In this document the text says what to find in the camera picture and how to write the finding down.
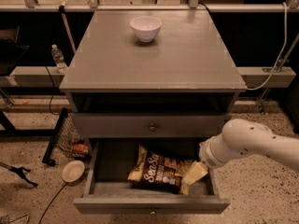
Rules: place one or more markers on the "round brass drawer knob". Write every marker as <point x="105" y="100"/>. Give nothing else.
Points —
<point x="152" y="127"/>

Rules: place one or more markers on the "brown sea salt chip bag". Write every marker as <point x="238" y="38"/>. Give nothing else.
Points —
<point x="156" y="171"/>

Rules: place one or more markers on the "white ceramic bowl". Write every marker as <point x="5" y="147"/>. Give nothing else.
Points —
<point x="145" y="28"/>

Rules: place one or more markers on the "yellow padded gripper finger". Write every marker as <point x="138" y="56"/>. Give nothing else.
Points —
<point x="197" y="171"/>

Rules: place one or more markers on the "black pole with net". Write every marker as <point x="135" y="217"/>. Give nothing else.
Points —
<point x="47" y="156"/>

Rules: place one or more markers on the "small beige plate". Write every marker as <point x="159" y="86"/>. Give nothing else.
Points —
<point x="73" y="171"/>

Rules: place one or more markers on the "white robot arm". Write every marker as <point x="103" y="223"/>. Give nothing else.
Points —
<point x="238" y="139"/>

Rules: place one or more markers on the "clear plastic water bottle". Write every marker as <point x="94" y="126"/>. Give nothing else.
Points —
<point x="58" y="58"/>

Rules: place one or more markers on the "orange can on floor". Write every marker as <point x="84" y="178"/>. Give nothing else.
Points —
<point x="80" y="149"/>

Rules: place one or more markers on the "grey wooden drawer cabinet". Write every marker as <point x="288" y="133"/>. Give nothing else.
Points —
<point x="185" y="69"/>

